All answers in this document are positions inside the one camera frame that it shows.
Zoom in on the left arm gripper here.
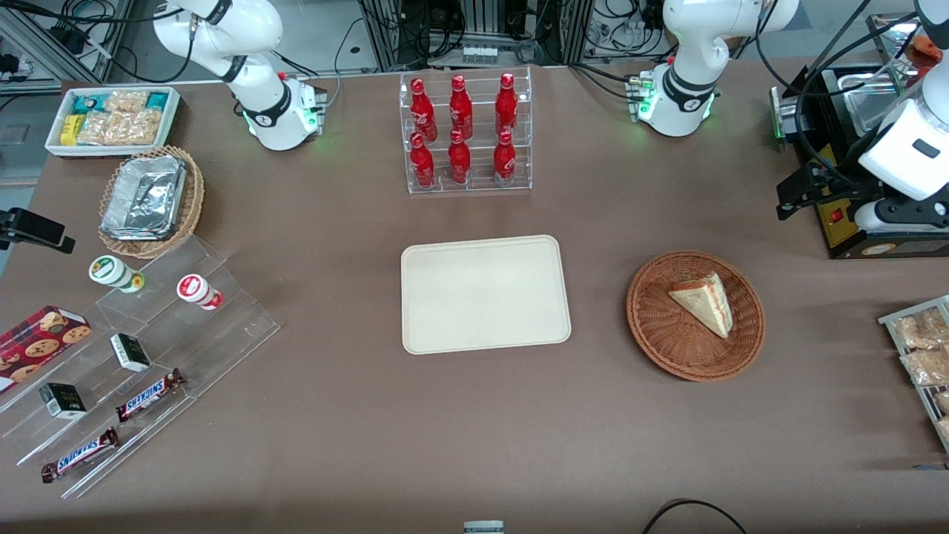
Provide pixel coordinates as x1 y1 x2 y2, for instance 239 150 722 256
776 164 949 233

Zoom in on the black countertop cooking appliance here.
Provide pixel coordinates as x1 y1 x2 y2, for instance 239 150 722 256
770 62 949 260

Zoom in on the red lid white cup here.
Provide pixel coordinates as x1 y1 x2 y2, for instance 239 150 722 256
176 274 224 311

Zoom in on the clear acrylic bottle rack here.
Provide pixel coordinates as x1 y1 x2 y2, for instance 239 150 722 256
399 66 533 196

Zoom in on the snickers chocolate bar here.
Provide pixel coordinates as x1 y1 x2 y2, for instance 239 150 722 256
40 427 120 484
115 368 187 423

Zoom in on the red cola bottle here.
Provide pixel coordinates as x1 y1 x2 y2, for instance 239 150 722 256
448 128 472 185
493 130 518 187
410 78 438 142
449 74 475 141
410 132 437 188
495 72 519 136

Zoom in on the clear bag of pastry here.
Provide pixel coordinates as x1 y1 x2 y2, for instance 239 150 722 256
900 347 949 387
892 309 949 350

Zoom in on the tray of packaged snacks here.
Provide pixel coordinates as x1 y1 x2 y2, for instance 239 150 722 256
878 294 949 455

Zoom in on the black clamp mount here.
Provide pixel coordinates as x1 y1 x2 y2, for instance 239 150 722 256
0 208 76 254

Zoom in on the black cable loop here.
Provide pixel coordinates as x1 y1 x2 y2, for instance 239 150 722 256
641 498 750 534

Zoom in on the round brown wicker basket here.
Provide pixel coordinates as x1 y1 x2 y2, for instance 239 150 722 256
626 251 766 383

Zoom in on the red cookie box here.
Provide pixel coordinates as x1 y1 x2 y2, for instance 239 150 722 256
0 305 93 395

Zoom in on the clear acrylic stepped display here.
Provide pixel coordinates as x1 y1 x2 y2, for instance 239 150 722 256
0 235 282 500

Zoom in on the orange food item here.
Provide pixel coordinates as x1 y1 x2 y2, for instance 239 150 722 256
907 33 944 66

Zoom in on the clear bag of crackers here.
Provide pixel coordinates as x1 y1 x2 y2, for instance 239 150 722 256
103 90 150 114
77 109 165 146

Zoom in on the triangular sandwich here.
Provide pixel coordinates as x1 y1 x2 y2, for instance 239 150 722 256
668 272 735 340

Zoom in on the white rectangular snack bin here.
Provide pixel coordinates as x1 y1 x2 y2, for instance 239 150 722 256
44 86 183 159

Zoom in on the green lid white cup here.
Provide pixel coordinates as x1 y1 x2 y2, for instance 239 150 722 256
88 254 146 294

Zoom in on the small black box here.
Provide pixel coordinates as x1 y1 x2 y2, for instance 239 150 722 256
38 382 88 421
109 333 152 373

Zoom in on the oval light wicker basket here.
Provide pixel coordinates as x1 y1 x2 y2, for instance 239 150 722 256
98 145 205 260

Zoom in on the silver foil tray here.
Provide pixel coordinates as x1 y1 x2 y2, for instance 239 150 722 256
100 155 187 242

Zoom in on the beige rectangular plastic tray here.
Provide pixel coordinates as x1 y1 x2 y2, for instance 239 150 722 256
400 235 572 355

